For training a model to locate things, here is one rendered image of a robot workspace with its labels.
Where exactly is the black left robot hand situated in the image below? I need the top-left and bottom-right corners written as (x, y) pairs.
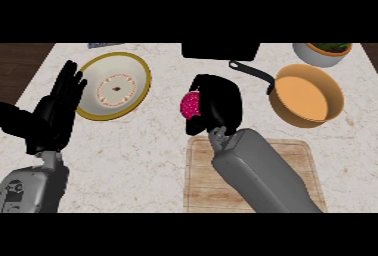
top-left (0, 59), bottom-right (89, 156)

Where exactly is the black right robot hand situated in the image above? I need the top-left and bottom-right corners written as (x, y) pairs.
top-left (184, 73), bottom-right (245, 137)

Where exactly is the pink cupcake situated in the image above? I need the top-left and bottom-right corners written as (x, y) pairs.
top-left (179, 91), bottom-right (202, 121)

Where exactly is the wooden cutting board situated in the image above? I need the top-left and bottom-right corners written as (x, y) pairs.
top-left (182, 135), bottom-right (329, 214)

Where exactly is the white plate with yellow rim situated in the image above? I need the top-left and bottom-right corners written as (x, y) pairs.
top-left (75, 51), bottom-right (152, 122)

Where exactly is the black appliance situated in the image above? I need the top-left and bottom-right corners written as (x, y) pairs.
top-left (180, 42), bottom-right (261, 62)

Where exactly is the blue-grey flat object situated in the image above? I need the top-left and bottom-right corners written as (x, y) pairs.
top-left (87, 42), bottom-right (125, 49)

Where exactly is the white planter with green plant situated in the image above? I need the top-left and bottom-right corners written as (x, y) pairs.
top-left (291, 42), bottom-right (354, 69)

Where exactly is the orange pot with black handle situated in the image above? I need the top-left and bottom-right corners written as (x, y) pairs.
top-left (227, 59), bottom-right (345, 129)

